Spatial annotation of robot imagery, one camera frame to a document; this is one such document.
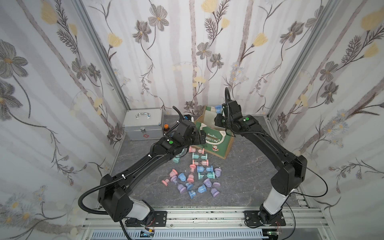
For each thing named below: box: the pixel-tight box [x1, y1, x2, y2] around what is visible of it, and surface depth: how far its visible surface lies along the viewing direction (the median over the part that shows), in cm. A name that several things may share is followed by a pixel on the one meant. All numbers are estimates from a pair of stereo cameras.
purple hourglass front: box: [203, 178, 220, 198], surface depth 85 cm
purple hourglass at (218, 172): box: [214, 167, 222, 178], surface depth 89 cm
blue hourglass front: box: [188, 184, 207, 199], surface depth 83 cm
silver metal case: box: [122, 108, 164, 141], surface depth 100 cm
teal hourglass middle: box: [198, 171, 216, 180], surface depth 88 cm
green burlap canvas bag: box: [194, 105, 235, 160], surface depth 92 cm
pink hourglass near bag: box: [188, 146, 205, 155], surface depth 100 cm
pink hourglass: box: [161, 168, 178, 187], surface depth 88 cm
